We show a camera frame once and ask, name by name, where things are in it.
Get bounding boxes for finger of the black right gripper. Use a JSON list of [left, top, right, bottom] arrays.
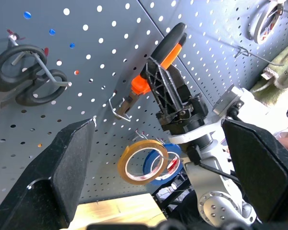
[[168, 64, 195, 104], [144, 56, 192, 116]]

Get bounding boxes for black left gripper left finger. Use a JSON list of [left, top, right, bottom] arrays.
[[0, 118, 97, 230]]

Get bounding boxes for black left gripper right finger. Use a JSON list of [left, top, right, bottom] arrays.
[[221, 118, 288, 223]]

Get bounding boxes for orange and black pliers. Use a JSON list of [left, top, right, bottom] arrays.
[[116, 22, 188, 121]]

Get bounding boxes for metal pegboard hook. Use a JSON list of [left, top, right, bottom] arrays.
[[267, 0, 288, 19], [133, 128, 183, 163], [108, 90, 133, 122], [234, 45, 285, 67], [6, 29, 73, 88]]

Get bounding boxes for grey pegboard panel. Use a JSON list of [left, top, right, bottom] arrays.
[[0, 0, 208, 211], [138, 0, 288, 107]]

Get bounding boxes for blue tape roll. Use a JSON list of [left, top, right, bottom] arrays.
[[143, 143, 183, 187]]

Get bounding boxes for yellow tape roll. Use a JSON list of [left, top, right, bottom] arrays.
[[117, 139, 169, 186]]

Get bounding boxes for white tape roll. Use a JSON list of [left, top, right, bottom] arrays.
[[246, 0, 286, 46]]

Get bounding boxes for green cloth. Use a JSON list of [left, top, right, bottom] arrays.
[[250, 39, 288, 108]]

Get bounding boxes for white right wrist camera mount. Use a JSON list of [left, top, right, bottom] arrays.
[[168, 85, 271, 146]]

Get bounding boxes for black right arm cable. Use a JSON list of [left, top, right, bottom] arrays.
[[186, 143, 243, 188]]

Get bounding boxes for black metal frame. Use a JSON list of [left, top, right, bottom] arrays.
[[150, 171, 199, 218]]

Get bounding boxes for black handled scissors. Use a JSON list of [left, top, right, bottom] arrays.
[[0, 44, 69, 119]]

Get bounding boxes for white rope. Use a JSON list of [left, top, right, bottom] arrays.
[[261, 66, 288, 90]]

